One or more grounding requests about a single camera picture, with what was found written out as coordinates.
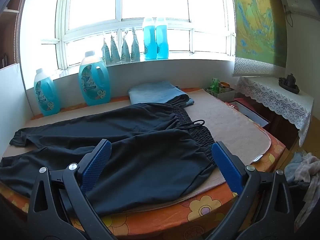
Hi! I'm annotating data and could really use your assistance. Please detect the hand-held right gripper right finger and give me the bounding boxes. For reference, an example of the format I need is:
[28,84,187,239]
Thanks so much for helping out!
[205,141,302,240]

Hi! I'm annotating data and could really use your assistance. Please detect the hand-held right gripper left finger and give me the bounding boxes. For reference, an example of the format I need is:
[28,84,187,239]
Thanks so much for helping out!
[27,139,118,240]

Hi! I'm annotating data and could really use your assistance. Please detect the black pants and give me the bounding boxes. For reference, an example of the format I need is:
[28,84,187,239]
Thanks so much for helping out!
[0,102,217,217]

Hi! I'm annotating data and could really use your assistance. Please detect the dark open box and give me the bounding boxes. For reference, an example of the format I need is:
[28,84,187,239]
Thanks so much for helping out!
[229,97,271,128]

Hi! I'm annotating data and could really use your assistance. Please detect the cardboard box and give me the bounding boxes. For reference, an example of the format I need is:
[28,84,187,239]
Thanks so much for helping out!
[205,87,236,102]

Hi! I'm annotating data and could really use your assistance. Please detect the pile of clothes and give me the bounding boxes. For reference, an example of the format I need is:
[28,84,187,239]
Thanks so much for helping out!
[284,151,320,220]

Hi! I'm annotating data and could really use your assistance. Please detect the blue detergent bottle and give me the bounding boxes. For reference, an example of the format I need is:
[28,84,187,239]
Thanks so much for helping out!
[142,17,157,60]
[34,69,61,117]
[78,51,111,106]
[155,17,170,59]

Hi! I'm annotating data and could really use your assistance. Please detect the white lace tablecloth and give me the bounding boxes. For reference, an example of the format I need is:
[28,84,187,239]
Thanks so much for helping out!
[236,76,314,147]

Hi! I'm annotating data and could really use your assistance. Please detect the green carton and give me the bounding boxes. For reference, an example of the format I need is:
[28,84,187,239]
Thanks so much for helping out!
[209,77,220,92]

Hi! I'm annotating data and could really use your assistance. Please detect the folded blue-grey towel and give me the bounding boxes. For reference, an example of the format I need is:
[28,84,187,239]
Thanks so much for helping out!
[128,81,195,105]

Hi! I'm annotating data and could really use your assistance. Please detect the white side panel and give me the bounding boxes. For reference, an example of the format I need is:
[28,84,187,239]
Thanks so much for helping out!
[0,62,33,155]

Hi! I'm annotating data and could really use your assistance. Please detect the wooden shelf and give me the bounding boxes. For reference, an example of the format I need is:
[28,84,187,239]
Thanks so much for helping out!
[0,0,33,69]

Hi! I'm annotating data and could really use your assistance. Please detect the white air conditioner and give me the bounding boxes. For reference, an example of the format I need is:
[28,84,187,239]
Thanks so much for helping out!
[285,0,317,18]

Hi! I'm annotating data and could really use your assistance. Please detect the white window frame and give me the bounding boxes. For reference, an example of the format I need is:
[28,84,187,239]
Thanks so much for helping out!
[41,0,237,70]

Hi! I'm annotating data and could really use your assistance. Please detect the landscape wall scroll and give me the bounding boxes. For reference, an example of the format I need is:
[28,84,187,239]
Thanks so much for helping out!
[229,0,288,77]

